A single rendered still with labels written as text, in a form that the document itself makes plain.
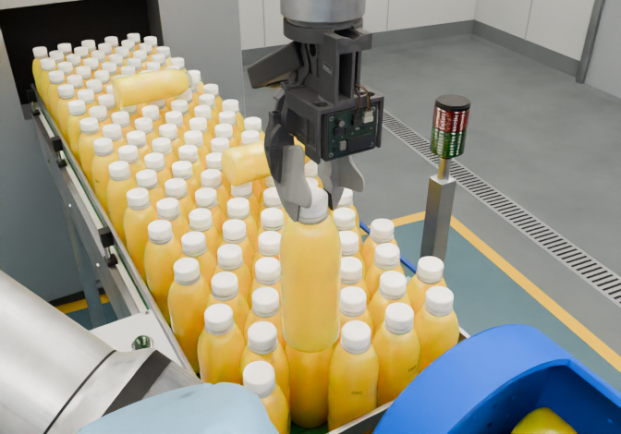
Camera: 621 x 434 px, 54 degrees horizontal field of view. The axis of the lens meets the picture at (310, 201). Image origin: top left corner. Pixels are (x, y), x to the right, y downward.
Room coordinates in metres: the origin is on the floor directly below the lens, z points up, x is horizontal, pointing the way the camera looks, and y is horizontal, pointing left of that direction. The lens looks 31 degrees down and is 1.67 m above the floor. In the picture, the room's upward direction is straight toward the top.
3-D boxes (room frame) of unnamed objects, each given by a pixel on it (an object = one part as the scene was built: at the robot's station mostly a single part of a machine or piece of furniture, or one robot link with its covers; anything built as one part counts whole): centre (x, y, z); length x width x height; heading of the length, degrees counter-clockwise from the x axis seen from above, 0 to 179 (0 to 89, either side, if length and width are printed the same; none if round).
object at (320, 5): (0.54, -0.01, 1.55); 0.08 x 0.08 x 0.05
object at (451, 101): (1.02, -0.25, 1.18); 0.06 x 0.06 x 0.16
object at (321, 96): (0.54, -0.01, 1.47); 0.09 x 0.08 x 0.12; 30
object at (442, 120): (1.02, -0.25, 1.23); 0.06 x 0.06 x 0.04
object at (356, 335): (0.60, -0.06, 1.09); 0.04 x 0.04 x 0.02
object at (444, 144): (1.02, -0.25, 1.18); 0.06 x 0.06 x 0.05
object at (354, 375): (0.60, -0.06, 0.99); 0.07 x 0.07 x 0.19
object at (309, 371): (0.63, 0.00, 0.99); 0.07 x 0.07 x 0.19
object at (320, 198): (0.56, 0.00, 1.33); 0.04 x 0.04 x 0.02
